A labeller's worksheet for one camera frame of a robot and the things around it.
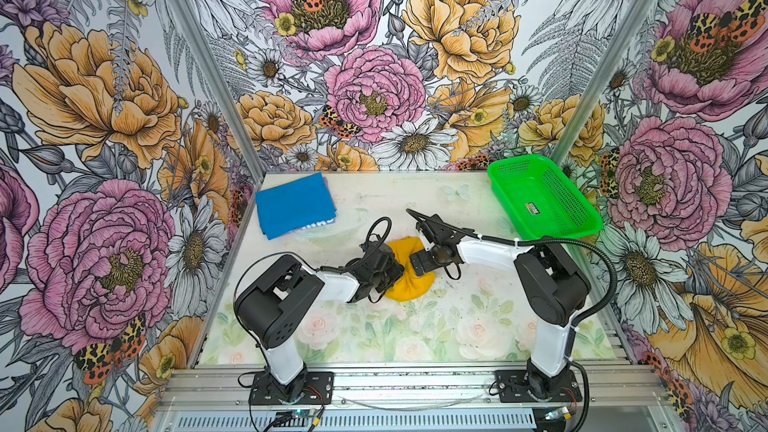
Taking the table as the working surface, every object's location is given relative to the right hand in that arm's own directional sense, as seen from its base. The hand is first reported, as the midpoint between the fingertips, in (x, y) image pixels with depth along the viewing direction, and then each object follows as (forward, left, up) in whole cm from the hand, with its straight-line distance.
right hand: (429, 269), depth 95 cm
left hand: (-3, +8, 0) cm, 9 cm away
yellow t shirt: (-7, +6, +4) cm, 10 cm away
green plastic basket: (+28, -44, -1) cm, 53 cm away
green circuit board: (-36, +33, 0) cm, 49 cm away
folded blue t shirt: (+27, +46, 0) cm, 53 cm away
